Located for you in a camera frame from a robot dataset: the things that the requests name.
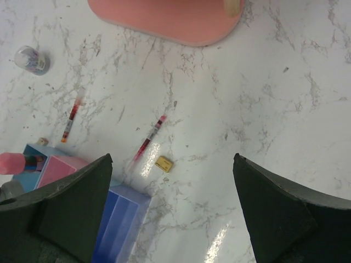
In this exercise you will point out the pink wooden shelf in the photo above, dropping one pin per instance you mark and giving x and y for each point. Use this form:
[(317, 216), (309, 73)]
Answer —
[(191, 23)]

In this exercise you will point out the blue glue stick grey cap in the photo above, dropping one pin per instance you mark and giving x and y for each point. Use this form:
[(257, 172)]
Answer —
[(11, 189)]

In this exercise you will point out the light blue bin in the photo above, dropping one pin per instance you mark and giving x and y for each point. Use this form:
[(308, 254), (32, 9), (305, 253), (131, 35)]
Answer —
[(114, 182), (30, 180)]

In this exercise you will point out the clear purple round container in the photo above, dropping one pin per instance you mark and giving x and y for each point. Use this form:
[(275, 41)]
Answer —
[(32, 60)]

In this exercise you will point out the yellow eraser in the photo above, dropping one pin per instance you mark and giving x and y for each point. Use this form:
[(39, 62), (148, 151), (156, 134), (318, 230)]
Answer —
[(164, 164)]

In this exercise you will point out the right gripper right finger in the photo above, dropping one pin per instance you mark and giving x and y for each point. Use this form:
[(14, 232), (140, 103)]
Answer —
[(288, 222)]

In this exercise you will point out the light blue bin left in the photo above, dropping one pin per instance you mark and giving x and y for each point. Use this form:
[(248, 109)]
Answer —
[(30, 180)]

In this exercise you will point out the purple blue bin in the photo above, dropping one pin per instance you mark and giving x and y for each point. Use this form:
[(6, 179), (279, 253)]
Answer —
[(123, 215)]

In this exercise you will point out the left red pen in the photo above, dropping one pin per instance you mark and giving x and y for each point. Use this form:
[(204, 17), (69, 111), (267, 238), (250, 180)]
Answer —
[(77, 103)]

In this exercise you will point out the pink cap glue stick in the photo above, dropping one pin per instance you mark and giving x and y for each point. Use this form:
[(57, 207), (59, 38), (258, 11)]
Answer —
[(17, 163)]

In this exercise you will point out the light blue bin middle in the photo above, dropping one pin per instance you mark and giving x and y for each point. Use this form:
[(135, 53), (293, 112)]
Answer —
[(114, 182)]

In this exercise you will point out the pink bin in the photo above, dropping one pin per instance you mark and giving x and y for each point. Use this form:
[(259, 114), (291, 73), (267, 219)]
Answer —
[(58, 167)]

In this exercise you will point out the beige eraser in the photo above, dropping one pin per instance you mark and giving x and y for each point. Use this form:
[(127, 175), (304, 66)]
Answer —
[(42, 142)]

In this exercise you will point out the right red pen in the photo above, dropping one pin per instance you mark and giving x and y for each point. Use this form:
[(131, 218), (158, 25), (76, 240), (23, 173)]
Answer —
[(146, 142)]

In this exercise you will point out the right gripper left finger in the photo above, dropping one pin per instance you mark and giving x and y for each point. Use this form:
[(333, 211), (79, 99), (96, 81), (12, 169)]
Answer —
[(58, 222)]

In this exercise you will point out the red pen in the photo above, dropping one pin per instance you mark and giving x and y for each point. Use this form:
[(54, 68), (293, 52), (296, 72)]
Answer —
[(77, 103), (146, 142)]

